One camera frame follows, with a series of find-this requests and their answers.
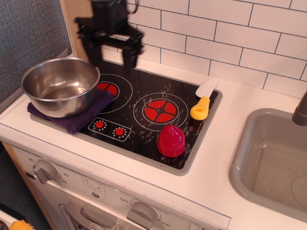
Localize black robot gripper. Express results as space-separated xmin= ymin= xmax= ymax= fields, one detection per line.
xmin=75 ymin=0 xmax=143 ymax=76

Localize metal pot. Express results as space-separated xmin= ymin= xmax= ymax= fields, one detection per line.
xmin=21 ymin=57 xmax=100 ymax=118

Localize purple cloth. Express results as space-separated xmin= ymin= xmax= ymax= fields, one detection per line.
xmin=27 ymin=89 xmax=114 ymax=134

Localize orange cloth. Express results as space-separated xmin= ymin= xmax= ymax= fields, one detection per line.
xmin=0 ymin=220 xmax=34 ymax=230

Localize wooden side panel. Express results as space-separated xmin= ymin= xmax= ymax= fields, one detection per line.
xmin=59 ymin=0 xmax=93 ymax=59

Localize black toy stovetop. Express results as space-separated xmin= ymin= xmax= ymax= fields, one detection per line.
xmin=30 ymin=61 xmax=223 ymax=177

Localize red toy strawberry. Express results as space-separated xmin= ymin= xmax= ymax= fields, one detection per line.
xmin=157 ymin=125 xmax=186 ymax=158

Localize grey left timer knob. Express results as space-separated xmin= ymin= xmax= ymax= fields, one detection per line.
xmin=33 ymin=160 xmax=58 ymax=184

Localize grey right oven knob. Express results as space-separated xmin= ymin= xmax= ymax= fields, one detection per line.
xmin=127 ymin=202 xmax=158 ymax=230

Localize grey toy sink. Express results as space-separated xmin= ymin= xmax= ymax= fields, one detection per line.
xmin=229 ymin=108 xmax=307 ymax=222

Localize grey faucet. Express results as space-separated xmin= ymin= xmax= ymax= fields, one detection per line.
xmin=292 ymin=92 xmax=307 ymax=126

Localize yellow handled toy knife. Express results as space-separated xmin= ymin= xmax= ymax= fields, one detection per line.
xmin=190 ymin=78 xmax=219 ymax=120

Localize grey oven door handle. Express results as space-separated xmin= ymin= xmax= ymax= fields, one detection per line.
xmin=64 ymin=201 xmax=135 ymax=230

